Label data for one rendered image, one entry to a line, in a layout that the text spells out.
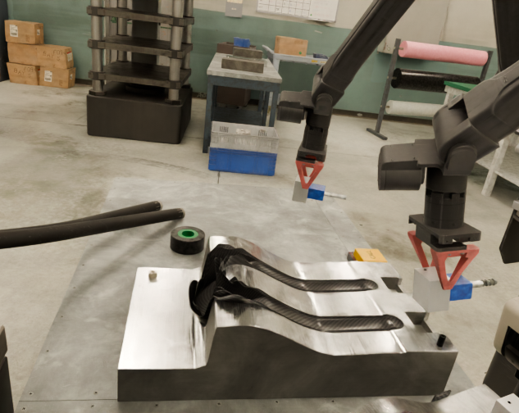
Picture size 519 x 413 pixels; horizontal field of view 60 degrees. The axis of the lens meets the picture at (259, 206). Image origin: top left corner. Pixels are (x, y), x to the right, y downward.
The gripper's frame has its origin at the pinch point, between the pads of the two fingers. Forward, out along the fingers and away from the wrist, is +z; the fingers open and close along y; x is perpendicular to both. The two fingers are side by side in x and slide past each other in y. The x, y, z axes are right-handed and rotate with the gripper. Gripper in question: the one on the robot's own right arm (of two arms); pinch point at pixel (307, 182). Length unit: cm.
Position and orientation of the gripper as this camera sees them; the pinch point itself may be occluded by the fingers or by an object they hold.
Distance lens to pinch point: 113.0
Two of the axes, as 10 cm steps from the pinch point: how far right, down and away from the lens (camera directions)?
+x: 9.7, 2.0, -1.3
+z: -1.3, 9.1, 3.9
